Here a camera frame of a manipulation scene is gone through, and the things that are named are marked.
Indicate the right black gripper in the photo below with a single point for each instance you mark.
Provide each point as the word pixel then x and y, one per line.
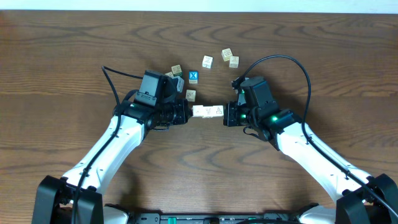
pixel 231 119

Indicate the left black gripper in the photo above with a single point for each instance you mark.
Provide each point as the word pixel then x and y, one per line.
pixel 185 112

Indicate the yellow edged white block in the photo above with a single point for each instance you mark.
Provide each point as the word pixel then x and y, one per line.
pixel 207 112

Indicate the red edged grape block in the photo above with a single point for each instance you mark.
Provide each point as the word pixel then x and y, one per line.
pixel 218 111

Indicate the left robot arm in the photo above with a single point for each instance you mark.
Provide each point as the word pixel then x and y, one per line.
pixel 77 197

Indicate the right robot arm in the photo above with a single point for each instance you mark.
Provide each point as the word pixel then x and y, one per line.
pixel 359 197

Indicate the white block red drawing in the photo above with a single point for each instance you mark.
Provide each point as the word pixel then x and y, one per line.
pixel 169 74

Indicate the blue X letter block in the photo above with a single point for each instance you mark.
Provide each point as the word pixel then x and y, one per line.
pixel 193 77

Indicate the green edged picture block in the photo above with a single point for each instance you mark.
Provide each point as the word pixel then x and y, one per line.
pixel 177 71

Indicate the yellow picture block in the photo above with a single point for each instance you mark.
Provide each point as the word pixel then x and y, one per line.
pixel 226 54

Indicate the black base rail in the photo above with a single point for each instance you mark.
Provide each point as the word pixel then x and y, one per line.
pixel 158 218

